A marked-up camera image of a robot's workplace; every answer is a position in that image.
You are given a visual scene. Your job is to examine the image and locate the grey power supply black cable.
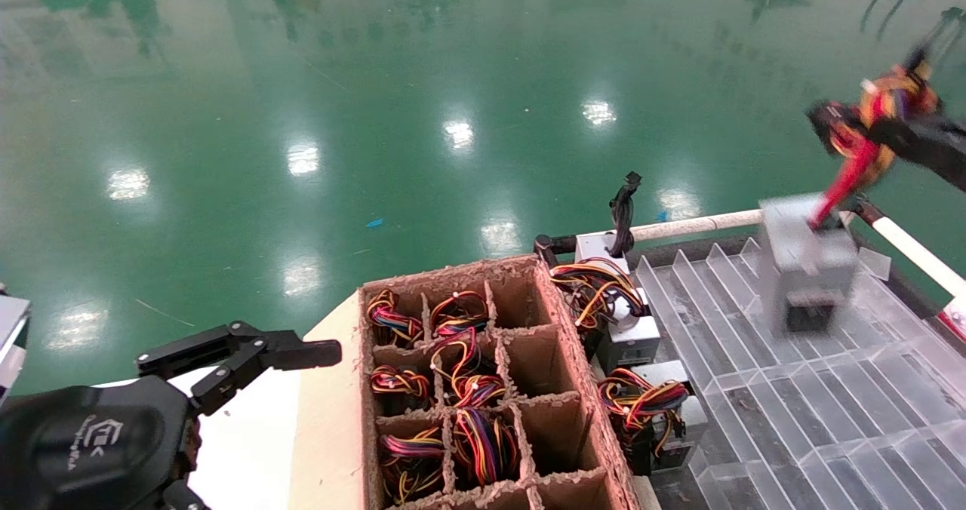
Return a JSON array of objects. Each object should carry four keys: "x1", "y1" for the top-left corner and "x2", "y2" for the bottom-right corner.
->
[{"x1": 574, "y1": 171, "x2": 644, "y2": 275}]

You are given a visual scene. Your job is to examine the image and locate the loose clear acrylic piece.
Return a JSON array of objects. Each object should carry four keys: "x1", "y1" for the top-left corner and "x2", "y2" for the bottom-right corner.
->
[{"x1": 857, "y1": 246, "x2": 893, "y2": 281}]

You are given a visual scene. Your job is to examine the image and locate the black pipe corner joint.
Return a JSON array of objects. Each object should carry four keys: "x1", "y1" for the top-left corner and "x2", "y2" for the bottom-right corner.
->
[
  {"x1": 849, "y1": 197, "x2": 885, "y2": 228},
  {"x1": 533, "y1": 234, "x2": 563, "y2": 269}
]

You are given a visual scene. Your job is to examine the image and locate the grey power supply coloured wires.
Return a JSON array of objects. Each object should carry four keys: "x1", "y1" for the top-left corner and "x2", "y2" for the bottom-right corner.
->
[
  {"x1": 434, "y1": 327, "x2": 510, "y2": 409},
  {"x1": 370, "y1": 364, "x2": 432, "y2": 413},
  {"x1": 429, "y1": 287, "x2": 491, "y2": 339},
  {"x1": 366, "y1": 287, "x2": 425, "y2": 349},
  {"x1": 451, "y1": 407, "x2": 521, "y2": 487},
  {"x1": 598, "y1": 359, "x2": 710, "y2": 475},
  {"x1": 549, "y1": 257, "x2": 663, "y2": 375},
  {"x1": 757, "y1": 42, "x2": 946, "y2": 337},
  {"x1": 380, "y1": 426, "x2": 448, "y2": 505}
]

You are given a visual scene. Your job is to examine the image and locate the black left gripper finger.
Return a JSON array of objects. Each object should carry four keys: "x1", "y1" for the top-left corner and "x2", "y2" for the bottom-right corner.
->
[
  {"x1": 134, "y1": 320, "x2": 343, "y2": 418},
  {"x1": 161, "y1": 480, "x2": 208, "y2": 510}
]

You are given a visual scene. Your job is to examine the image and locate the brown cardboard divider box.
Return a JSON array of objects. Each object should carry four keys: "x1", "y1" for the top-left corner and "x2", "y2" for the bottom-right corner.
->
[{"x1": 359, "y1": 253, "x2": 642, "y2": 510}]

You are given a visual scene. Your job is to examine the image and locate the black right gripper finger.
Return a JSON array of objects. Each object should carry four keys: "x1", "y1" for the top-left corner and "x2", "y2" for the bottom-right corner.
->
[
  {"x1": 894, "y1": 148, "x2": 966, "y2": 192},
  {"x1": 868, "y1": 116, "x2": 966, "y2": 161}
]

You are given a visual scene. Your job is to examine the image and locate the red and white label sign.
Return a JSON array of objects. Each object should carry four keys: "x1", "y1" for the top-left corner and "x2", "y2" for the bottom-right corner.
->
[{"x1": 936, "y1": 295, "x2": 966, "y2": 345}]

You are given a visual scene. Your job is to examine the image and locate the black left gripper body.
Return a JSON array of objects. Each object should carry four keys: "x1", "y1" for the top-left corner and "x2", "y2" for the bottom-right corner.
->
[{"x1": 0, "y1": 376, "x2": 202, "y2": 510}]

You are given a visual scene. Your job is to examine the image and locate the white cart rail pipe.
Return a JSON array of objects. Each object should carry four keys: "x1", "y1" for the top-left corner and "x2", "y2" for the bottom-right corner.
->
[
  {"x1": 555, "y1": 207, "x2": 764, "y2": 253},
  {"x1": 868, "y1": 212, "x2": 966, "y2": 300}
]

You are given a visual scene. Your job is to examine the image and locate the clear acrylic divider tray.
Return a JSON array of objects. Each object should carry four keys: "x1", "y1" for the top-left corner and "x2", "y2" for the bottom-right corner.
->
[{"x1": 636, "y1": 237, "x2": 966, "y2": 510}]

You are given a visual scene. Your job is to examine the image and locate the cream flat board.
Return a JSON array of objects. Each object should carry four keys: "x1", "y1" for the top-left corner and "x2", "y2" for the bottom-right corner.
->
[{"x1": 285, "y1": 290, "x2": 372, "y2": 510}]

